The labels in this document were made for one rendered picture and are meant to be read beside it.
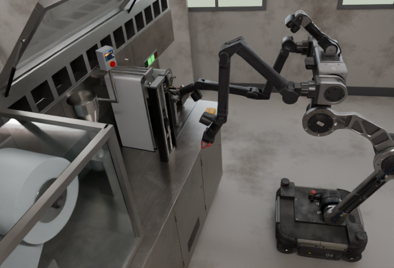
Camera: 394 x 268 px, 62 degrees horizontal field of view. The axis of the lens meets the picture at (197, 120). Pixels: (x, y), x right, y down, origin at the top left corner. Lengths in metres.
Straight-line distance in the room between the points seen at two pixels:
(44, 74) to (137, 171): 0.78
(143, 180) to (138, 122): 0.36
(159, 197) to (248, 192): 1.36
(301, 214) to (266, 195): 0.53
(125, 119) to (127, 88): 0.24
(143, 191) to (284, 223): 1.14
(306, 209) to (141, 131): 1.38
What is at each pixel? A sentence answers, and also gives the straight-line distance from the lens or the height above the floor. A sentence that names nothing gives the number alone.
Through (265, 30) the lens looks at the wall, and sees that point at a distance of 4.13.
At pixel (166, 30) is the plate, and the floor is 1.29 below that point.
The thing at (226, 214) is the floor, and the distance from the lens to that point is 2.95.
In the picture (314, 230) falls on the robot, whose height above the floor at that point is 0.24.
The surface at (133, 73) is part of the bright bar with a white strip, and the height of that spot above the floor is 1.46.
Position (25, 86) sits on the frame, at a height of 1.61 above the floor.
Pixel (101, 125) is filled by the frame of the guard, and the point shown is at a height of 1.60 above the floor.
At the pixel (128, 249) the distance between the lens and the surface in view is 1.67.
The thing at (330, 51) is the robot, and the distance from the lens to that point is 1.88.
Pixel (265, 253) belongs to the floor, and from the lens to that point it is 2.75.
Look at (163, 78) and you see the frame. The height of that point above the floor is 1.44.
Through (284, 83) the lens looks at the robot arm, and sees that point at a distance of 1.67.
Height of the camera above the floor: 2.31
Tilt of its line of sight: 36 degrees down
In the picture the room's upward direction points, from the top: 5 degrees counter-clockwise
